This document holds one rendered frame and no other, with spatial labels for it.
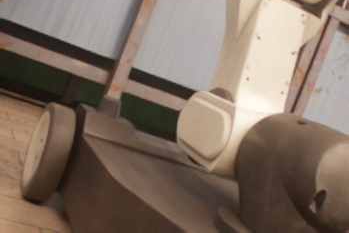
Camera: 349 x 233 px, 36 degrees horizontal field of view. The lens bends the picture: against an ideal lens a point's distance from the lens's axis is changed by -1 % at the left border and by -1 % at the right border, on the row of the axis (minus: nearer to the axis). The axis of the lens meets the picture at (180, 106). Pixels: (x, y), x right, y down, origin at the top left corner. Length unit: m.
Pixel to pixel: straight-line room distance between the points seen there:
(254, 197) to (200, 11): 1.48
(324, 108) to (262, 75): 1.57
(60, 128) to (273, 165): 0.47
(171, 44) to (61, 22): 0.43
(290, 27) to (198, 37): 1.18
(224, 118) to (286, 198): 0.18
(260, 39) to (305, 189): 0.35
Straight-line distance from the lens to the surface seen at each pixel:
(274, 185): 0.73
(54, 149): 1.04
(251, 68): 0.95
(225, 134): 0.82
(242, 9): 0.98
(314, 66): 2.38
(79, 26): 2.02
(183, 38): 2.14
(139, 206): 0.77
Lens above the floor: 0.36
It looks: 4 degrees down
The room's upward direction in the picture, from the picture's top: 21 degrees clockwise
